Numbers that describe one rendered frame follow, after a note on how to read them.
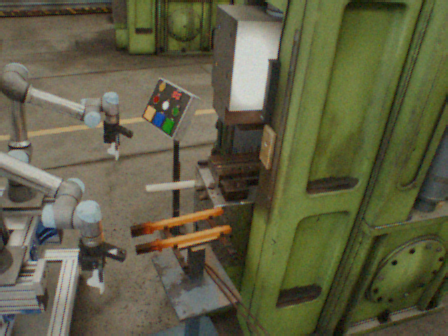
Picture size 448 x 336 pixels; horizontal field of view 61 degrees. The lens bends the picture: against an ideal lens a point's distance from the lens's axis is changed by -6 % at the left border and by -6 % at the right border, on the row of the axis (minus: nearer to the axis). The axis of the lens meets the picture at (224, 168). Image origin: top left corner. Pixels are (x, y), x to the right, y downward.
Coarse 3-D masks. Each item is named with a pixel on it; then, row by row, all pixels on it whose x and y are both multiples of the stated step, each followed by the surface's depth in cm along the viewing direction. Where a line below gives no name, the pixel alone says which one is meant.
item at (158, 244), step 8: (200, 232) 171; (208, 232) 172; (216, 232) 172; (224, 232) 174; (160, 240) 165; (168, 240) 165; (176, 240) 166; (184, 240) 167; (192, 240) 169; (136, 248) 159; (144, 248) 160; (152, 248) 163; (160, 248) 162
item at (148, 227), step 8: (216, 208) 185; (184, 216) 179; (192, 216) 179; (200, 216) 180; (144, 224) 171; (152, 224) 173; (160, 224) 173; (168, 224) 174; (176, 224) 176; (136, 232) 170; (144, 232) 172; (152, 232) 171
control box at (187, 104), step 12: (156, 84) 249; (168, 84) 242; (168, 96) 240; (180, 96) 234; (192, 96) 228; (156, 108) 245; (168, 108) 239; (180, 108) 233; (192, 108) 233; (180, 120) 231; (180, 132) 235
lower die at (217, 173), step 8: (248, 152) 224; (256, 152) 225; (208, 160) 218; (216, 160) 213; (224, 160) 213; (232, 160) 214; (240, 160) 213; (216, 168) 205; (224, 168) 206; (256, 168) 209; (216, 176) 206; (232, 176) 204
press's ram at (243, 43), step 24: (216, 24) 181; (240, 24) 156; (264, 24) 159; (216, 48) 185; (240, 48) 162; (264, 48) 165; (216, 72) 189; (240, 72) 168; (264, 72) 171; (240, 96) 174
